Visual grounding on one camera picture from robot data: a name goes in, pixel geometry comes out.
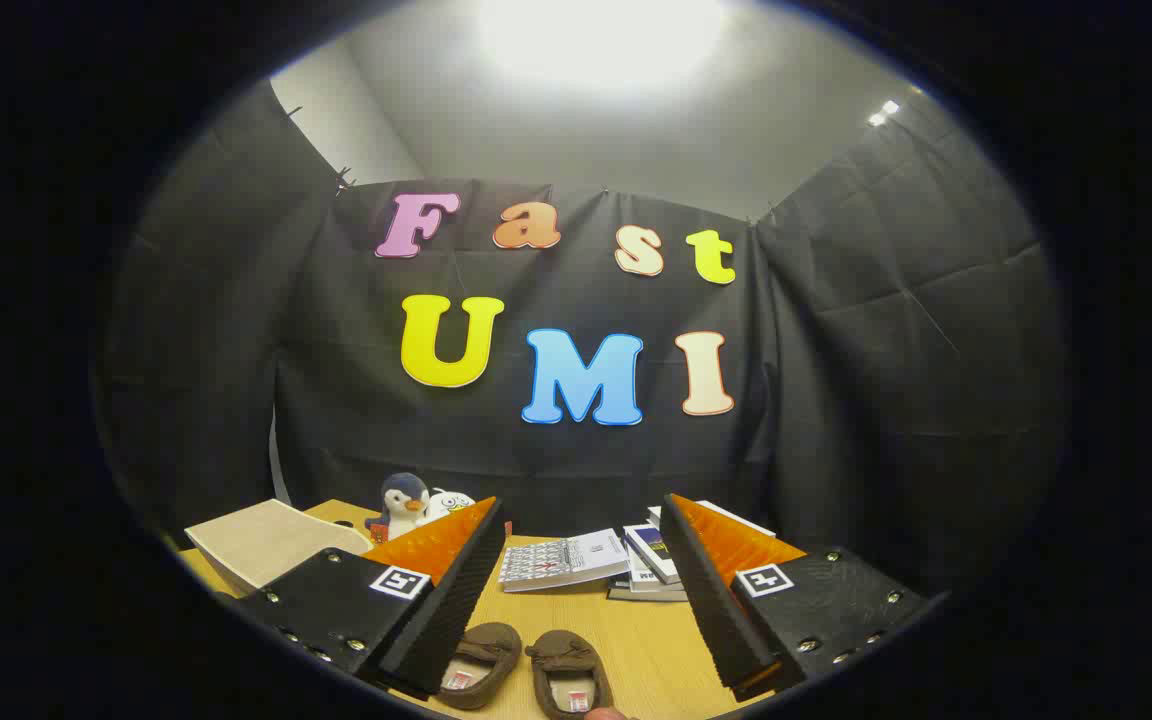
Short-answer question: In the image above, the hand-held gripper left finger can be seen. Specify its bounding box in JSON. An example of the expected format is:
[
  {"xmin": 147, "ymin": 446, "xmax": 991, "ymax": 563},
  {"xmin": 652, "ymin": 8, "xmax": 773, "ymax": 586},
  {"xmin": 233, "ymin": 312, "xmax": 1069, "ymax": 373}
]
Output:
[{"xmin": 233, "ymin": 496, "xmax": 507, "ymax": 699}]

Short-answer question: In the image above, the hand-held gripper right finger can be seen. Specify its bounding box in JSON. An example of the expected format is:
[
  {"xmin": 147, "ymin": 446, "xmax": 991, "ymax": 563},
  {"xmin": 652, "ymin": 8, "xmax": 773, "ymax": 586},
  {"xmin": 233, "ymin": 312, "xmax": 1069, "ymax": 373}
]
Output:
[{"xmin": 660, "ymin": 493, "xmax": 937, "ymax": 703}]

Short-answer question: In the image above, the brown fuzzy shoe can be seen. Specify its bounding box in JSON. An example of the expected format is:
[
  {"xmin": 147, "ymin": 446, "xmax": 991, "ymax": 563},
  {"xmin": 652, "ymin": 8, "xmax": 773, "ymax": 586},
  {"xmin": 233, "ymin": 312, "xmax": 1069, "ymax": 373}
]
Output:
[
  {"xmin": 436, "ymin": 622, "xmax": 523, "ymax": 711},
  {"xmin": 526, "ymin": 630, "xmax": 615, "ymax": 720}
]

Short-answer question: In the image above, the beige fabric storage box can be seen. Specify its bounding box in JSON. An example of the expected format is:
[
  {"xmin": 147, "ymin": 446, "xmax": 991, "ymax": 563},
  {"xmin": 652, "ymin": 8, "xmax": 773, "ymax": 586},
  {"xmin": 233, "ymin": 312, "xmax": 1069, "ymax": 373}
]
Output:
[{"xmin": 184, "ymin": 499, "xmax": 374, "ymax": 596}]

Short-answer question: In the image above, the white book with black print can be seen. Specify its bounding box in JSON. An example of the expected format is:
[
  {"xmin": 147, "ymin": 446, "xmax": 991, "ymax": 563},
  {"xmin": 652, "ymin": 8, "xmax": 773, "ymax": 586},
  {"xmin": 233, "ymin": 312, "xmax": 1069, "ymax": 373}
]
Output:
[{"xmin": 628, "ymin": 558, "xmax": 685, "ymax": 593}]

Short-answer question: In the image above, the dark grey book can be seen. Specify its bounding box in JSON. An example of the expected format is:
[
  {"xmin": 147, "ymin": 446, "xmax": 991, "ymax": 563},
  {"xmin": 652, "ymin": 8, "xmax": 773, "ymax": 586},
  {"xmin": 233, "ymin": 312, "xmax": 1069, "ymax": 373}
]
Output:
[{"xmin": 608, "ymin": 578, "xmax": 689, "ymax": 602}]

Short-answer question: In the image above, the white duck plush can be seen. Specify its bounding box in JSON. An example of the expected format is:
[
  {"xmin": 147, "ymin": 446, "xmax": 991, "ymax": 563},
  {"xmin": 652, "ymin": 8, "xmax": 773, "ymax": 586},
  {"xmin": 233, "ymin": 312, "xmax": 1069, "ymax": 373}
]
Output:
[{"xmin": 426, "ymin": 488, "xmax": 477, "ymax": 523}]

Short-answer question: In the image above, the grey white penguin plush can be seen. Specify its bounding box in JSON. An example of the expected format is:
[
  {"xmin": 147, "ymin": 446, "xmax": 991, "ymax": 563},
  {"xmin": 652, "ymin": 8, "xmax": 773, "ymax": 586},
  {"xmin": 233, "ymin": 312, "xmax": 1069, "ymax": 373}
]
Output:
[{"xmin": 366, "ymin": 472, "xmax": 432, "ymax": 543}]

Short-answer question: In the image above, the grey patterned book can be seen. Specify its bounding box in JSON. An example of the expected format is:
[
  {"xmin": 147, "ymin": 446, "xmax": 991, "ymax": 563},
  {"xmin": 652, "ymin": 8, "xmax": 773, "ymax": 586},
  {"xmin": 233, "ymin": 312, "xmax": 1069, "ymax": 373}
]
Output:
[{"xmin": 499, "ymin": 528, "xmax": 630, "ymax": 593}]

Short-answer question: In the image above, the black backdrop cloth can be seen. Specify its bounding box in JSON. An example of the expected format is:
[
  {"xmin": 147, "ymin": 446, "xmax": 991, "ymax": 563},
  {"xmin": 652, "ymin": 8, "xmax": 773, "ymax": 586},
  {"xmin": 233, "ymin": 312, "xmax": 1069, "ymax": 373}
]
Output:
[{"xmin": 96, "ymin": 80, "xmax": 1072, "ymax": 601}]

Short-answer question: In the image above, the bright ceiling light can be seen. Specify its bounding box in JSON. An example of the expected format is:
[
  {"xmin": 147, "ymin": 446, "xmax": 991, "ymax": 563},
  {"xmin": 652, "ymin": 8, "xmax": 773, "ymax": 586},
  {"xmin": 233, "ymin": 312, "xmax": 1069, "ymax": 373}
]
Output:
[{"xmin": 476, "ymin": 0, "xmax": 737, "ymax": 93}]

